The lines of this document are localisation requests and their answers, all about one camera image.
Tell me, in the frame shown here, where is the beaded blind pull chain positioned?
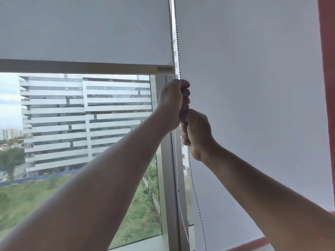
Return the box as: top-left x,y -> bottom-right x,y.
170,0 -> 207,251

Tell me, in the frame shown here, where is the person's right forearm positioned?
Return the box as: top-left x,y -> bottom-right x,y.
200,140 -> 335,251

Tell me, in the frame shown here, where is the white striped office building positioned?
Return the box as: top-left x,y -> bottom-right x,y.
19,74 -> 153,178

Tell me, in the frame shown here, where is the white roller blind with rail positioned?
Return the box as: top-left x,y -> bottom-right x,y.
0,0 -> 175,75

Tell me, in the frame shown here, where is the person's right hand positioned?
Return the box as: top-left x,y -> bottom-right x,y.
180,109 -> 219,162

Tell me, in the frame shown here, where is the blue construction fence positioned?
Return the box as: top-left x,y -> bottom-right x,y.
0,172 -> 72,187

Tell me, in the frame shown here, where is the glass window pane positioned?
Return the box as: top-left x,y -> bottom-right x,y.
0,73 -> 163,250

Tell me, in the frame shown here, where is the person's left hand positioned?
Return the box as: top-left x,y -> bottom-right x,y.
157,79 -> 191,132

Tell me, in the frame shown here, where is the wide white roller blind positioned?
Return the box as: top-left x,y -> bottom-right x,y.
174,0 -> 335,251

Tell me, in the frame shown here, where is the person's left forearm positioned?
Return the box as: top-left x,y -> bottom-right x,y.
0,107 -> 171,251

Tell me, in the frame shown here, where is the white aluminium window frame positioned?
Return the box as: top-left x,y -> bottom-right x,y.
108,74 -> 195,251

